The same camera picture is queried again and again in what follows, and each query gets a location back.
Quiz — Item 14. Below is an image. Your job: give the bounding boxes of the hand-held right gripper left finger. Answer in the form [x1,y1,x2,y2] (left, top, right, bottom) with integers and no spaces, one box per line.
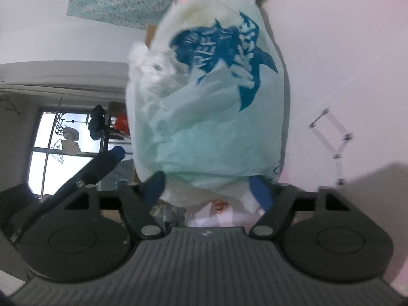
[64,170,167,239]

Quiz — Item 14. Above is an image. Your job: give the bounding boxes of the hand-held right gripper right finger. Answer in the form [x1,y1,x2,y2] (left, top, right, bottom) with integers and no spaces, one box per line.
[248,176,358,239]

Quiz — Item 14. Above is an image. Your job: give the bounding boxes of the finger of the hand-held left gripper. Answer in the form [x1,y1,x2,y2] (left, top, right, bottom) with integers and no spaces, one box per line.
[32,146,125,220]

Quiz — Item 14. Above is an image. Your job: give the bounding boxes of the pale green printed plastic bag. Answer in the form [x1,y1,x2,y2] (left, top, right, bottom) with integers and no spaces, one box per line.
[125,0,291,209]

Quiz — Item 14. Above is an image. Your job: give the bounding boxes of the white hanging garment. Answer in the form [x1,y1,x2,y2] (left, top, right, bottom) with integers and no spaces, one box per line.
[62,127,81,156]

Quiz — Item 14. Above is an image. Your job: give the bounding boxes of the dark hanging clothes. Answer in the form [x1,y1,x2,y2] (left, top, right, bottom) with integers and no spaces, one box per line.
[87,105,106,141]

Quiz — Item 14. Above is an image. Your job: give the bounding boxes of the window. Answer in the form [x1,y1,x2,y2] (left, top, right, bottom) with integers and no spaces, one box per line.
[27,107,134,198]

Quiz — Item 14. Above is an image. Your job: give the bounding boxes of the pink balloon print mat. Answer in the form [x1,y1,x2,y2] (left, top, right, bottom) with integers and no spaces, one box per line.
[185,198,265,227]

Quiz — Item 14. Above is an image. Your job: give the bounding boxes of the white rod frame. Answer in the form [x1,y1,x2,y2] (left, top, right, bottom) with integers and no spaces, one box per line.
[309,108,355,186]

